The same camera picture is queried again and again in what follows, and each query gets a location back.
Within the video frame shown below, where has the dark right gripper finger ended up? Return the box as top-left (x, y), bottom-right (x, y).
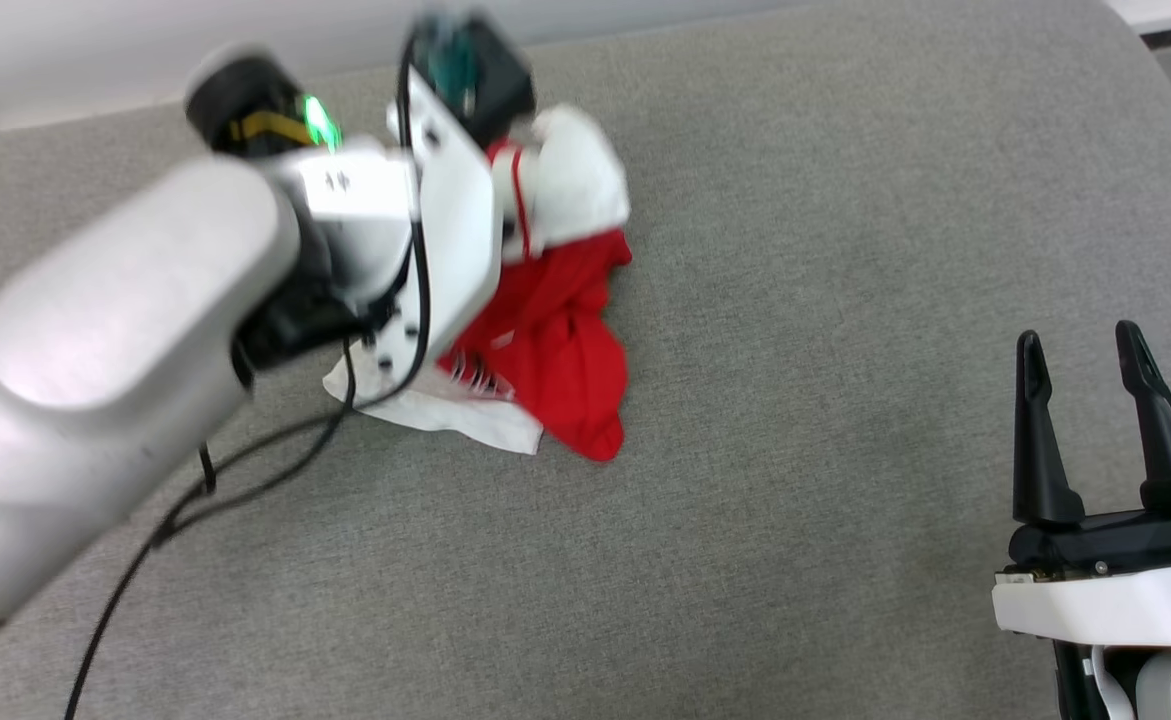
top-left (1012, 330), bottom-right (1085, 529)
top-left (1116, 320), bottom-right (1171, 517)

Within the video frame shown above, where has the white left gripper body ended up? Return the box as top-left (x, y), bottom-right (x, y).
top-left (185, 55), bottom-right (504, 403)

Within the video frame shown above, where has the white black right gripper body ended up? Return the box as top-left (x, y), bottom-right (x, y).
top-left (992, 500), bottom-right (1171, 647)

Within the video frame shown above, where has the red white basketball jersey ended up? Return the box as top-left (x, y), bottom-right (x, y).
top-left (323, 105), bottom-right (636, 463)

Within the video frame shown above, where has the grey fabric sofa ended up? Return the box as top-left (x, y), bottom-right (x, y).
top-left (0, 0), bottom-right (1171, 720)

